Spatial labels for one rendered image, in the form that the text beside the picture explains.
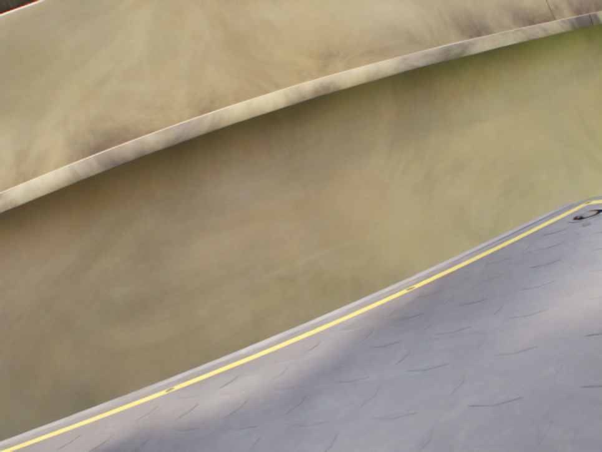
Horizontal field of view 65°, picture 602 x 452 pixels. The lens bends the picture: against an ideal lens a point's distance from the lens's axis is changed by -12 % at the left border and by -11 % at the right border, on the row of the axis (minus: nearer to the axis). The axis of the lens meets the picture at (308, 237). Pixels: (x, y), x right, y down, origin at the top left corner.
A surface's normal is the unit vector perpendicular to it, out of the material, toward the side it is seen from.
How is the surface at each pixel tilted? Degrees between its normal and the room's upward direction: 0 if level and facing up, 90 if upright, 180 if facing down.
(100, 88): 90
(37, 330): 90
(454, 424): 0
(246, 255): 90
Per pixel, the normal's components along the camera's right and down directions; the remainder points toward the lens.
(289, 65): 0.24, -0.04
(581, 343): -0.36, -0.93
